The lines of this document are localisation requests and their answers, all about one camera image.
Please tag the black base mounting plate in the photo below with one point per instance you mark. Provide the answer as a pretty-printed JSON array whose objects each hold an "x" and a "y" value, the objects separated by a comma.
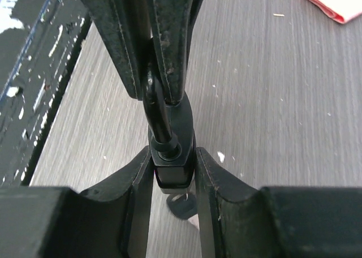
[{"x": 40, "y": 44}]

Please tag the black padlock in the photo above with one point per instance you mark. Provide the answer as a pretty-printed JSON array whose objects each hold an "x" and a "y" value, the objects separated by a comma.
[{"x": 171, "y": 133}]

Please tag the black-headed key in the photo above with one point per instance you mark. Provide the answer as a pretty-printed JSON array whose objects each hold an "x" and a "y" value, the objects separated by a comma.
[{"x": 182, "y": 206}]

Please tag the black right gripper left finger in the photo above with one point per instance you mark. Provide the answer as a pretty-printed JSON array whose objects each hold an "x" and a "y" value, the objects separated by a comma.
[{"x": 109, "y": 219}]

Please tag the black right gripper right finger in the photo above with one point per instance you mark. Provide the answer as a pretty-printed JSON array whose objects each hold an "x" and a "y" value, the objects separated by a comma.
[{"x": 237, "y": 220}]

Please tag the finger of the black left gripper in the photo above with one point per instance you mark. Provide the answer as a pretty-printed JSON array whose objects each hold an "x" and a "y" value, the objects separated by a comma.
[
  {"x": 124, "y": 28},
  {"x": 172, "y": 23}
]

